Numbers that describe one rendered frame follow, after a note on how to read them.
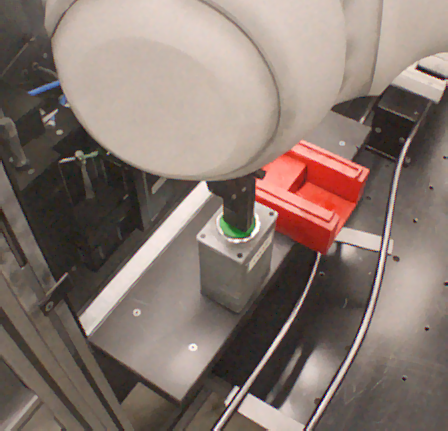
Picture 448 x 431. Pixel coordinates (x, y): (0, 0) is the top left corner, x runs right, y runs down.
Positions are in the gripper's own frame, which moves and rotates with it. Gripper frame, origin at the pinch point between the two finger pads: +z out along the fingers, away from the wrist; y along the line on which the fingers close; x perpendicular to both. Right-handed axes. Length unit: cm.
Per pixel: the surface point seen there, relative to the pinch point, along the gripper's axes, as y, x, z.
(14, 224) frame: 18.3, -10.6, -8.6
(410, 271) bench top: -31, 19, 39
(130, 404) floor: 5, -31, 107
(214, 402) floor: -9, -11, 107
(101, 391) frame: 18.7, -10.6, 30.5
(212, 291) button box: 3.8, -1.0, 13.6
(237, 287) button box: 3.8, 2.5, 9.5
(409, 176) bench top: -54, 11, 39
